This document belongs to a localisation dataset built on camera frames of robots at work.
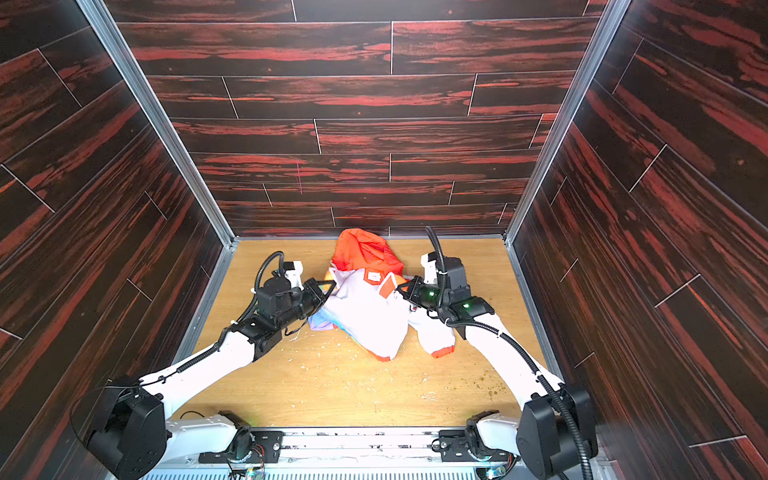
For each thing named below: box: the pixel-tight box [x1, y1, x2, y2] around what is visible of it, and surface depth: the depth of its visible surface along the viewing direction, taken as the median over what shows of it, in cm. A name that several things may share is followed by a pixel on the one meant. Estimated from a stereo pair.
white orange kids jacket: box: [308, 228, 455, 361], surface depth 100 cm
